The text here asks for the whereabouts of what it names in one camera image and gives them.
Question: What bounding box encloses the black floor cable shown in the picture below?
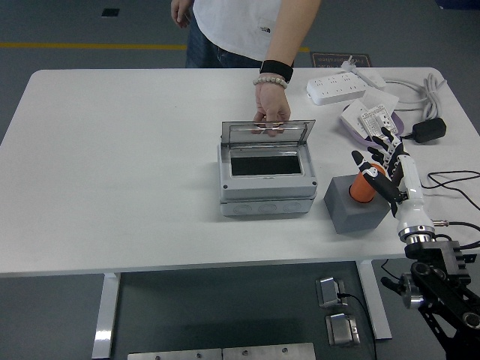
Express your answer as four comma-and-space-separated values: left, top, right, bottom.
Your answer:
337, 292, 378, 360

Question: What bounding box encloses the blue object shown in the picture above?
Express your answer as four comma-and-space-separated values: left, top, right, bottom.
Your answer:
436, 0, 480, 11

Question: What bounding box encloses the white socket box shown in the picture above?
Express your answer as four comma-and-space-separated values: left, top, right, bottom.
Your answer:
340, 99, 371, 138

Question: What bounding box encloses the dark floor sign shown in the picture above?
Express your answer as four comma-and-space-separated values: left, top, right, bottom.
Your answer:
310, 52, 372, 69

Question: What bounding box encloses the white coiled power cable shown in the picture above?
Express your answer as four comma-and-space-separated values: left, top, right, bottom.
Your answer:
382, 73, 449, 119

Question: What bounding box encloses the packaged wall socket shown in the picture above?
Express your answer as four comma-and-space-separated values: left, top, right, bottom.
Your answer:
358, 103, 399, 138

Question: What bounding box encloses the grey cube holder block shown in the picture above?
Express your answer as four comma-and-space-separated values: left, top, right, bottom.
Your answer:
322, 174, 393, 236

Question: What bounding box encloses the grey plastic junction box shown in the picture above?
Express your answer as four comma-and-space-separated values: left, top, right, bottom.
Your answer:
217, 144, 319, 218

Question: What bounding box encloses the pale bead bracelet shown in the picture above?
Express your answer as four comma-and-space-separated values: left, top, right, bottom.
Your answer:
252, 76, 289, 90

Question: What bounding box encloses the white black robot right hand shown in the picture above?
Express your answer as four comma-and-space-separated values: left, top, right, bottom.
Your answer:
351, 126, 433, 233

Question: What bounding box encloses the orange cylindrical battery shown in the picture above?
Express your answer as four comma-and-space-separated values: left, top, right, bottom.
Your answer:
348, 163, 386, 206

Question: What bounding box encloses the purple plastic tray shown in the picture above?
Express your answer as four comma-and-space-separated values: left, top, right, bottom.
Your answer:
340, 108, 407, 149

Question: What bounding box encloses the white power strip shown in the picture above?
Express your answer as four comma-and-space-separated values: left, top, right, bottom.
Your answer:
306, 72, 371, 107

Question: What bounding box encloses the metal floor socket box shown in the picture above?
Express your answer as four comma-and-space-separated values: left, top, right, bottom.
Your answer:
325, 313, 361, 348
315, 276, 348, 309

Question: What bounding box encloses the grey metal plate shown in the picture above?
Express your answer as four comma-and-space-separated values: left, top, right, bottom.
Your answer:
127, 348, 223, 360
221, 342, 317, 360

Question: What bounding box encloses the black smartwatch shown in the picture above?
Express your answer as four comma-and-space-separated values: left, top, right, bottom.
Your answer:
259, 59, 295, 84

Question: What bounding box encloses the white flat adapter block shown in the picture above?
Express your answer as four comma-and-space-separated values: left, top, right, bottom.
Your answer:
358, 69, 387, 90

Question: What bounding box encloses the person's right hand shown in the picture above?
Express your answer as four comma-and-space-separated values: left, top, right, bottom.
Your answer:
170, 0, 196, 29

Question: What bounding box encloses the white table leg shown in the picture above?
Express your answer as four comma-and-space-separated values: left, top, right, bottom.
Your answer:
91, 272, 122, 360
355, 259, 393, 341

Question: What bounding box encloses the white power plug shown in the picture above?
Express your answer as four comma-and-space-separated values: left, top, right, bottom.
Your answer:
340, 55, 365, 76

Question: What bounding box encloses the black power adapter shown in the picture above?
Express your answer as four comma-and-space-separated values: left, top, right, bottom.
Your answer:
412, 117, 448, 144

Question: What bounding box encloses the thin black cable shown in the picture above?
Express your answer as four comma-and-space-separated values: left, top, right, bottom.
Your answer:
399, 133, 480, 212

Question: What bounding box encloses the smoky transparent box lid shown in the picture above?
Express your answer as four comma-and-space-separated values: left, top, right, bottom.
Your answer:
220, 119, 317, 147

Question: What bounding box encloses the black hanging cable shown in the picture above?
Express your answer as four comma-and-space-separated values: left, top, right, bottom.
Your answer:
380, 258, 399, 281

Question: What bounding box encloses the person's left hand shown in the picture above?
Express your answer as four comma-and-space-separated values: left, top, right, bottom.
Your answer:
253, 84, 292, 138

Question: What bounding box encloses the person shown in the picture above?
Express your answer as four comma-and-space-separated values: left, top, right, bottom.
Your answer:
170, 0, 323, 138

